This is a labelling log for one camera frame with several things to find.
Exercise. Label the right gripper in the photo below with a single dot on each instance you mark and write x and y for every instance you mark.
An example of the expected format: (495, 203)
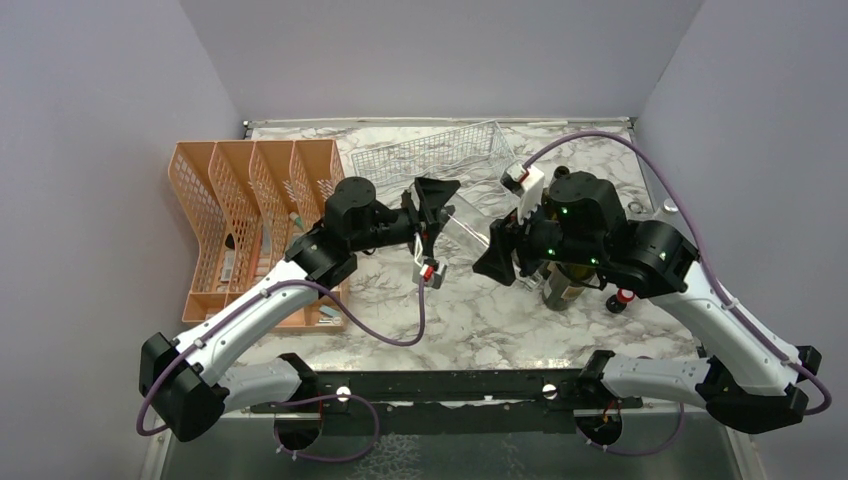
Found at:
(498, 258)

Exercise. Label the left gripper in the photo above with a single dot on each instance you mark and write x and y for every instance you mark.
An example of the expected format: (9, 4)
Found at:
(434, 194)

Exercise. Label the green wine bottle white label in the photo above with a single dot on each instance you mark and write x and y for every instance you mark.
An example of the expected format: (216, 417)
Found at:
(564, 283)

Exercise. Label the green wine bottle brown label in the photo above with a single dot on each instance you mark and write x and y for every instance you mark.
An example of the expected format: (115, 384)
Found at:
(559, 172)

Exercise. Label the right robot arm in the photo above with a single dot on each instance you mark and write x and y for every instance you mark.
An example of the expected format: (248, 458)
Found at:
(748, 380)

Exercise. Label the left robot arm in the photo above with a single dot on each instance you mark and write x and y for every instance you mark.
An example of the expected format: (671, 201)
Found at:
(190, 381)

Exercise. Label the clear bottle silver cap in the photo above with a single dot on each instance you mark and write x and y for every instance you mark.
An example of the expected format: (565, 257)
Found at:
(667, 210)

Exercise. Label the orange plastic file organizer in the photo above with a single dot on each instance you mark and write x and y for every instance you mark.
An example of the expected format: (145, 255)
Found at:
(247, 201)

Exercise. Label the white wire wine rack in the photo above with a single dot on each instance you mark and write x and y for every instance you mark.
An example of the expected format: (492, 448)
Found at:
(476, 155)

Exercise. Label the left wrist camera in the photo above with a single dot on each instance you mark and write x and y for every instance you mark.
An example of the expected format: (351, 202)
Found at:
(430, 272)

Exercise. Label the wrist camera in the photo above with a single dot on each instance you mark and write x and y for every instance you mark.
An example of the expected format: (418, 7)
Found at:
(430, 272)
(527, 183)

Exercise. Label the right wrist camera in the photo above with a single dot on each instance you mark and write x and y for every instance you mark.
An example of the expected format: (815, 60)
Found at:
(527, 183)

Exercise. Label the black mounting rail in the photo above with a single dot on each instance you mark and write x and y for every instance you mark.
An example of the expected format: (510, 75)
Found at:
(358, 403)

